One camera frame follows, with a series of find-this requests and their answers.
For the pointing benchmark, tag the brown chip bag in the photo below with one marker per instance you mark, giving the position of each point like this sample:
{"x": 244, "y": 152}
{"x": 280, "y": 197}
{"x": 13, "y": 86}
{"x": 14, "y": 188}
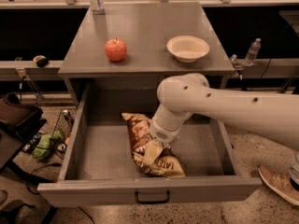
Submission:
{"x": 151, "y": 156}

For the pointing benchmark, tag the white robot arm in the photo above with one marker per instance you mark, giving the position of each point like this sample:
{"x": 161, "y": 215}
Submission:
{"x": 271, "y": 115}

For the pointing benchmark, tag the grey cabinet counter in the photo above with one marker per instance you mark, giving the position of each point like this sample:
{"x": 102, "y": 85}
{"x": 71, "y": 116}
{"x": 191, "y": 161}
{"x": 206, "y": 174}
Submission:
{"x": 145, "y": 28}

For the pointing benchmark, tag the grey open drawer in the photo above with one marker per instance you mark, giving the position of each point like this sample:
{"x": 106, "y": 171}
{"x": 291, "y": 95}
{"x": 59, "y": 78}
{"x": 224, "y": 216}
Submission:
{"x": 98, "y": 166}

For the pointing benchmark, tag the green bag on floor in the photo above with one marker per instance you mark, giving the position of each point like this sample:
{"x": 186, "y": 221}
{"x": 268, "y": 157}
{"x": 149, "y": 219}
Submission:
{"x": 47, "y": 145}

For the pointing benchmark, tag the red apple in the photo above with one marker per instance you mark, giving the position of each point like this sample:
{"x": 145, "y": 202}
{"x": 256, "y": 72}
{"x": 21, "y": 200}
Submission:
{"x": 115, "y": 50}

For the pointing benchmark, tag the white bowl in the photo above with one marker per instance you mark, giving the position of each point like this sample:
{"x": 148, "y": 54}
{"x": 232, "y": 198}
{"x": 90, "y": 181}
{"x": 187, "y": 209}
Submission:
{"x": 187, "y": 48}

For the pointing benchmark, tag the soda can in basket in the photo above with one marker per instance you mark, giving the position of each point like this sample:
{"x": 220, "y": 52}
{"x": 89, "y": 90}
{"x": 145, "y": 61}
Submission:
{"x": 68, "y": 117}

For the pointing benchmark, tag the clear plastic water bottle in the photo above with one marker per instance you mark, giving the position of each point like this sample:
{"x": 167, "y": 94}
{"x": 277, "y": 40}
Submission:
{"x": 252, "y": 52}

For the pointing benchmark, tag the black yellow tape measure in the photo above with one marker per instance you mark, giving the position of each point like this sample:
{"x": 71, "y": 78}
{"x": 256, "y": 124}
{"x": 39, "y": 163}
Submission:
{"x": 41, "y": 60}

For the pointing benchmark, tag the dark brown chair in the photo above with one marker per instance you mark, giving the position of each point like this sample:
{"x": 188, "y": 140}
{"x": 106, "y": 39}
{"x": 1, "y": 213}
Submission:
{"x": 16, "y": 119}

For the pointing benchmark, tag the tan shoe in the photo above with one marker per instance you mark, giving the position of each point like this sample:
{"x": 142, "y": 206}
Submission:
{"x": 281, "y": 184}

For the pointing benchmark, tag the grey trouser leg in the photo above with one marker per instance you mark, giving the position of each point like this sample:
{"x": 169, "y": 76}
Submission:
{"x": 294, "y": 168}

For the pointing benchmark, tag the wire basket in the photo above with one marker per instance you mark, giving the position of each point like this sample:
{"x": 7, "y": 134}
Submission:
{"x": 62, "y": 126}

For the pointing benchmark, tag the metal clamp on rail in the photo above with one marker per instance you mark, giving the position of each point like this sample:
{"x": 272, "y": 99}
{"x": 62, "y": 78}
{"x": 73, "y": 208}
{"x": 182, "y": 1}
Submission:
{"x": 237, "y": 67}

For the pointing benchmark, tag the black drawer handle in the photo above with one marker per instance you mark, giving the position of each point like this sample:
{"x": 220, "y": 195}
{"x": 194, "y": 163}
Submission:
{"x": 152, "y": 198}

